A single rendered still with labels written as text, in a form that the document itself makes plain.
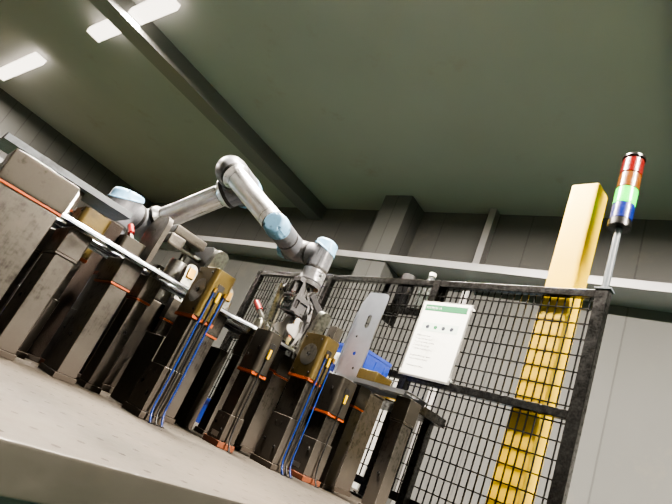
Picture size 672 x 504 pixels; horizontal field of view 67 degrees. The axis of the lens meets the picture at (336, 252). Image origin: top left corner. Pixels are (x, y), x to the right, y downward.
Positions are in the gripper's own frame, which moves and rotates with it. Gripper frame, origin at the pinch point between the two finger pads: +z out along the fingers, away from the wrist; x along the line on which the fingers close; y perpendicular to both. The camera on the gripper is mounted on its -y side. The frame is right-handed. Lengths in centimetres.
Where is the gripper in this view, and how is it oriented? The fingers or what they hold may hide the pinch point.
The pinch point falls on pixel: (287, 344)
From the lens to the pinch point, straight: 156.7
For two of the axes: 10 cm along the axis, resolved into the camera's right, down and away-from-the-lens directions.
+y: -6.2, -5.2, -5.8
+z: -3.9, 8.5, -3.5
